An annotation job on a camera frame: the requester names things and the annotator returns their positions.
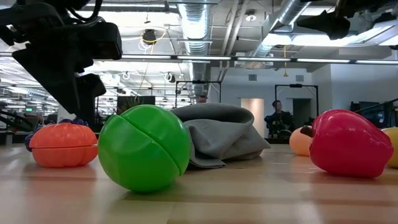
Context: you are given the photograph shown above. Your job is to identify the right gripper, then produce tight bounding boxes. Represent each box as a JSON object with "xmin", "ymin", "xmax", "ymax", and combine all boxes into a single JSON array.
[{"xmin": 297, "ymin": 0, "xmax": 398, "ymax": 40}]

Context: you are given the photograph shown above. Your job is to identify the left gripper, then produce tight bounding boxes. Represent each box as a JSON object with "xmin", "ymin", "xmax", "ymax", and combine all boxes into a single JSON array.
[{"xmin": 0, "ymin": 18, "xmax": 108, "ymax": 129}]

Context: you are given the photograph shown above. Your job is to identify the purple toy grapes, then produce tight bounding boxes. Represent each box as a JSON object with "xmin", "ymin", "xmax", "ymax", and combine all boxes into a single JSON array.
[{"xmin": 24, "ymin": 117, "xmax": 90, "ymax": 153}]

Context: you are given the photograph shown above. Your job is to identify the orange toy pumpkin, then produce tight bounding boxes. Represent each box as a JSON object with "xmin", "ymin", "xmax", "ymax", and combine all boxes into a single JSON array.
[{"xmin": 29, "ymin": 122, "xmax": 99, "ymax": 169}]

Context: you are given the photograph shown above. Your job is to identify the green two-part toy fruit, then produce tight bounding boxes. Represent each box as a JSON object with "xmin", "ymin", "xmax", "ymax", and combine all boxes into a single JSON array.
[{"xmin": 98, "ymin": 104, "xmax": 192, "ymax": 192}]

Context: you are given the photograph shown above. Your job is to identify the peach toy fruit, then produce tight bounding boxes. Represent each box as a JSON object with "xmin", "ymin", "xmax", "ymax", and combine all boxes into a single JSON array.
[{"xmin": 289, "ymin": 126, "xmax": 313, "ymax": 157}]

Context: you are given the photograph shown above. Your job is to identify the red toy bell pepper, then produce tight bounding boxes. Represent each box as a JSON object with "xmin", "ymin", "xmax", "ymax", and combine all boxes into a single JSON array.
[{"xmin": 300, "ymin": 108, "xmax": 395, "ymax": 179}]

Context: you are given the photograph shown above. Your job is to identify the yellow toy lemon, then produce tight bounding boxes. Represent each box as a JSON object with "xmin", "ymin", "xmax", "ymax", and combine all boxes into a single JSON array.
[{"xmin": 381, "ymin": 126, "xmax": 398, "ymax": 169}]

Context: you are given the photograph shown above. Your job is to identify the white pillar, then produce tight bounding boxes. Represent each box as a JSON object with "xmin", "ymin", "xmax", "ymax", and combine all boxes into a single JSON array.
[{"xmin": 57, "ymin": 102, "xmax": 78, "ymax": 124}]

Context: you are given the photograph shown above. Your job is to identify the potted succulent plant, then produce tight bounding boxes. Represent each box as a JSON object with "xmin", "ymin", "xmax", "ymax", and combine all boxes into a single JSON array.
[{"xmin": 113, "ymin": 98, "xmax": 142, "ymax": 116}]

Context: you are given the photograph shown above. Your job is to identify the black screen panel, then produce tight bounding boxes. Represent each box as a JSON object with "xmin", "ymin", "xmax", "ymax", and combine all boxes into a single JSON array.
[{"xmin": 116, "ymin": 95, "xmax": 156, "ymax": 114}]

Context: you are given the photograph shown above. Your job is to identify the black beam with light strips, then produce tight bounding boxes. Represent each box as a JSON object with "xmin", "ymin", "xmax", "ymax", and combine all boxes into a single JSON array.
[{"xmin": 121, "ymin": 52, "xmax": 398, "ymax": 65}]

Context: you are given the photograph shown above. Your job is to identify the dark background monitors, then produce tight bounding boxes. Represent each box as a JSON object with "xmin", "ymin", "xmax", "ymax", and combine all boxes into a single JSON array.
[{"xmin": 350, "ymin": 101, "xmax": 398, "ymax": 129}]

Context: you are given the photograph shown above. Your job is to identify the grey cloth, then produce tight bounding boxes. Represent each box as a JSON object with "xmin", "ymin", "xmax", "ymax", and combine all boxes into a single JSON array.
[{"xmin": 169, "ymin": 102, "xmax": 271, "ymax": 169}]

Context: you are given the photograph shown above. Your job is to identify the silver ceiling air duct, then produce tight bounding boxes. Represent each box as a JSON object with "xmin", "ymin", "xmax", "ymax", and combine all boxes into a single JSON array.
[
  {"xmin": 177, "ymin": 2, "xmax": 213, "ymax": 103},
  {"xmin": 245, "ymin": 0, "xmax": 313, "ymax": 68}
]

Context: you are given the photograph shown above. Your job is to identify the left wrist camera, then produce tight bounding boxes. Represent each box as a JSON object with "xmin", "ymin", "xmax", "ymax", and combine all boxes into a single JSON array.
[{"xmin": 77, "ymin": 21, "xmax": 123, "ymax": 61}]

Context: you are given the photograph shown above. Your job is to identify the black frame stand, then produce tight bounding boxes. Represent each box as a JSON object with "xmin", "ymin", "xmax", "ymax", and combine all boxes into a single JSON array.
[
  {"xmin": 274, "ymin": 83, "xmax": 320, "ymax": 125},
  {"xmin": 175, "ymin": 80, "xmax": 223, "ymax": 105}
]

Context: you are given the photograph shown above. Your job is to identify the black ceiling device yellow cable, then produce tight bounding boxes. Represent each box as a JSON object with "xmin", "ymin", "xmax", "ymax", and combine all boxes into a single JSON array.
[{"xmin": 141, "ymin": 26, "xmax": 169, "ymax": 46}]

